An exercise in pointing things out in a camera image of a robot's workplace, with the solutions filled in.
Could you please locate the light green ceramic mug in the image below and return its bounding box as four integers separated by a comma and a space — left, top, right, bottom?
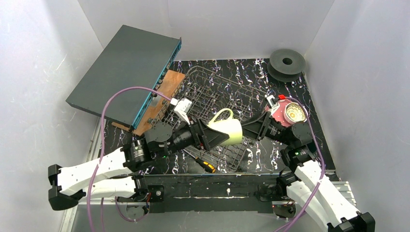
207, 108, 243, 146

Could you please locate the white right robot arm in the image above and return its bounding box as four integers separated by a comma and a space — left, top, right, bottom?
241, 112, 376, 232

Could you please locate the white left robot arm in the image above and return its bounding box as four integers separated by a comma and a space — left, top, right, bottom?
48, 119, 230, 211

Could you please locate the pink polka dot plate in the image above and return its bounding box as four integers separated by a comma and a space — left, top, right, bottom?
265, 99, 292, 127

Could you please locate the pink patterned bowl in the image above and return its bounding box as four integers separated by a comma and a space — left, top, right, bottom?
284, 102, 307, 124

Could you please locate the yellow black screwdriver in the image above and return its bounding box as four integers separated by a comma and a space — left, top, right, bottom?
185, 151, 216, 173

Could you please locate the black filament spool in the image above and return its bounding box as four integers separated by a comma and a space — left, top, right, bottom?
267, 49, 306, 83

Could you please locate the dark grey flat box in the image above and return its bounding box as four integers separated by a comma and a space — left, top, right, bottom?
66, 25, 182, 128

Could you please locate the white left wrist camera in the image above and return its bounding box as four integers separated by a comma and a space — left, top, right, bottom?
170, 98, 192, 125

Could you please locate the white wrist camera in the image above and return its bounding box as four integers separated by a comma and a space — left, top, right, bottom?
170, 98, 192, 125
265, 95, 286, 111

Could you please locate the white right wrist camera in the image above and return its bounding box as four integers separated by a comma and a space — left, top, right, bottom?
265, 95, 286, 111

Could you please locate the grey wire dish rack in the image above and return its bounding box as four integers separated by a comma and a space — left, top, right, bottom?
152, 62, 278, 174

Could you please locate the wooden board with bracket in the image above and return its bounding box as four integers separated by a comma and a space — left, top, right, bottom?
111, 70, 185, 136

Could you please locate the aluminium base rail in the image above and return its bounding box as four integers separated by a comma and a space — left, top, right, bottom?
59, 116, 358, 232

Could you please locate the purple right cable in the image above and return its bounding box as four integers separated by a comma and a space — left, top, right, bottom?
272, 96, 326, 232

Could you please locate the purple cable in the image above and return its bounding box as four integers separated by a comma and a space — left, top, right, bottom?
272, 96, 326, 232
86, 86, 174, 232

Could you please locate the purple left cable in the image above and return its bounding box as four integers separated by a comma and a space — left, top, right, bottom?
86, 86, 174, 232

